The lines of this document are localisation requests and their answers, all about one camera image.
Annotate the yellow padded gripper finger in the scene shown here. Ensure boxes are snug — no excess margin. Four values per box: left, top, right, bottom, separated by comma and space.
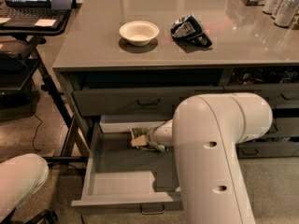
131, 134, 148, 147

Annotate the green jalapeno chip bag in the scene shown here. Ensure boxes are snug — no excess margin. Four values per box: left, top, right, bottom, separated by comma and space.
130, 128, 168, 153

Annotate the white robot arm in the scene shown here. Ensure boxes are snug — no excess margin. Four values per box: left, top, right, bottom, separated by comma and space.
131, 92, 273, 224

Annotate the open grey middle drawer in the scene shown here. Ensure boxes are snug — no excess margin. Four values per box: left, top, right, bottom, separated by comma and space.
71, 124, 182, 215

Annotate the grey top left drawer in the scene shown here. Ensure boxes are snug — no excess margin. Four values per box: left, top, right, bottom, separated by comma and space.
72, 86, 223, 117

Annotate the grey bottom right drawer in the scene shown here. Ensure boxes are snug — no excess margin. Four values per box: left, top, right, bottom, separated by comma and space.
236, 142, 299, 159

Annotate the black crumpled chip bag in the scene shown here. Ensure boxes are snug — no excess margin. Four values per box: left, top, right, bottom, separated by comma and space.
170, 14, 212, 48

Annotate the grey middle right drawer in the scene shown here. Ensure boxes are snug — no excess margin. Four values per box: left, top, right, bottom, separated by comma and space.
267, 118, 299, 137

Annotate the grey top right drawer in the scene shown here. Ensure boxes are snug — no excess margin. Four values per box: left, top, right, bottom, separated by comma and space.
224, 83, 299, 109

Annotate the white can middle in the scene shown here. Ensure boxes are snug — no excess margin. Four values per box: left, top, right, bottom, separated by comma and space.
271, 0, 297, 21

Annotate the white paper bowl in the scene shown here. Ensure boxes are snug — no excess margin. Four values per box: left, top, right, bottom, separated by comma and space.
119, 21, 160, 46

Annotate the black laptop stand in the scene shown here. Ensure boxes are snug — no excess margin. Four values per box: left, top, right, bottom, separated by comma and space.
0, 7, 90, 164

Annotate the black laptop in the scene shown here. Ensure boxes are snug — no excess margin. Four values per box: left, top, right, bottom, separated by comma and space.
0, 0, 70, 31

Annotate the white can right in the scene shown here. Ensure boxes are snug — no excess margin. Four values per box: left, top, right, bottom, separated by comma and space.
274, 0, 299, 27

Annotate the black power cable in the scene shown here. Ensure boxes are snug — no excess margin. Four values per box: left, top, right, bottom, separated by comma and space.
31, 109, 45, 154

